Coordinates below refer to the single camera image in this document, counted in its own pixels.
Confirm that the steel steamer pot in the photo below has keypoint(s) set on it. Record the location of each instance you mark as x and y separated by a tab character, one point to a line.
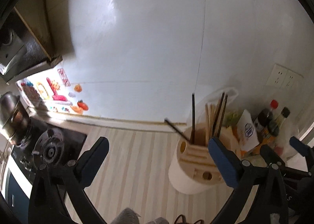
15	121

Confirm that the white plastic bag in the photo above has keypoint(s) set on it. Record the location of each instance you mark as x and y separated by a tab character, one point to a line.
213	99

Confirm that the white wall socket panel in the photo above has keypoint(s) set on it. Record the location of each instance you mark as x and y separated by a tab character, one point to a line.
283	78

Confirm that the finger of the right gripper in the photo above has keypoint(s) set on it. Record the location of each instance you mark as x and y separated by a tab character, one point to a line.
303	149
270	157

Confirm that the dark chopstick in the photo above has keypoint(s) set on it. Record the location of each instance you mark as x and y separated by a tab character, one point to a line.
221	116

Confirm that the colourful wall stickers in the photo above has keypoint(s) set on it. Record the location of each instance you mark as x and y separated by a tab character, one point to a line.
52	91

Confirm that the striped cat table mat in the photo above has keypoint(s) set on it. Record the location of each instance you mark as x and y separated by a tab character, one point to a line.
135	175

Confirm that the black gas stove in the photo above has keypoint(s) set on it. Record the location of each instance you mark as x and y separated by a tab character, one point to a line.
46	144

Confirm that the black range hood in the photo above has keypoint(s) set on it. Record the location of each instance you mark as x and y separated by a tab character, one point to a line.
22	54

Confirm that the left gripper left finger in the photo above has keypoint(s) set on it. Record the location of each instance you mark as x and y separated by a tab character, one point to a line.
46	204

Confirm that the dark soy sauce bottle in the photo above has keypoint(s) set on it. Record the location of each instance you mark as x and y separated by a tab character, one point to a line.
264	118

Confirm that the white paper packet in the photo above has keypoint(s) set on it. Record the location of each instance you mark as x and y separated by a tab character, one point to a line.
246	131

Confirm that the blue kitchen cabinet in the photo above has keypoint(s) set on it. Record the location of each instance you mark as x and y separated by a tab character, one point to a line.
17	194

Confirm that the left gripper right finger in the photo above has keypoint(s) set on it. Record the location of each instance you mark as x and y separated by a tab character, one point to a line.
270	202

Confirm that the cream cylindrical utensil holder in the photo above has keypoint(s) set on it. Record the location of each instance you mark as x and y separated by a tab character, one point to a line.
192	169

